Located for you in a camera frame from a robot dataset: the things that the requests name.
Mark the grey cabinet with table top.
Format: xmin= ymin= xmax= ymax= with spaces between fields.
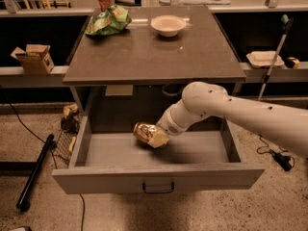
xmin=64 ymin=7 xmax=244 ymax=133

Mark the black floor cable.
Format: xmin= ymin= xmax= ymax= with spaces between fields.
xmin=0 ymin=84 xmax=87 ymax=231

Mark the small cardboard box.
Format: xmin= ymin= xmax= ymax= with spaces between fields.
xmin=11 ymin=44 xmax=54 ymax=75

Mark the white paper bowl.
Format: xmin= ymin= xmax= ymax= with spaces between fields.
xmin=151 ymin=15 xmax=186 ymax=38

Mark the black power adapter with cable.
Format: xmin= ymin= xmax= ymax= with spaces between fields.
xmin=256 ymin=136 xmax=295 ymax=172

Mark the wire basket with items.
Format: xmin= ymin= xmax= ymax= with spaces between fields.
xmin=56 ymin=103 xmax=80 ymax=164

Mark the open grey top drawer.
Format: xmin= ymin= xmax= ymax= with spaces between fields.
xmin=52 ymin=117 xmax=265 ymax=193

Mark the green chip bag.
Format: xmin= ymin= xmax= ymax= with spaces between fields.
xmin=85 ymin=5 xmax=132 ymax=36

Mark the reacher grabber tool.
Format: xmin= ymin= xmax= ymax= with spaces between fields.
xmin=258 ymin=14 xmax=294 ymax=101

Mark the black metal leg bar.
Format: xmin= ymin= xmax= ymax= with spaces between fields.
xmin=16 ymin=134 xmax=54 ymax=212

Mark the yellow tape measure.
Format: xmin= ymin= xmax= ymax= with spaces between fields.
xmin=285 ymin=57 xmax=299 ymax=68

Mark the white clamshell food container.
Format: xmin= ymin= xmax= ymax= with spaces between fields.
xmin=246 ymin=51 xmax=275 ymax=68

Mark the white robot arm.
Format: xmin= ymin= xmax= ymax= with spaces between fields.
xmin=149 ymin=82 xmax=308 ymax=158

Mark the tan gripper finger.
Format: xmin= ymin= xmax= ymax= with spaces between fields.
xmin=147 ymin=125 xmax=169 ymax=148

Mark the black drawer handle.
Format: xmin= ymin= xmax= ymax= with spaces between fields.
xmin=141 ymin=182 xmax=175 ymax=194

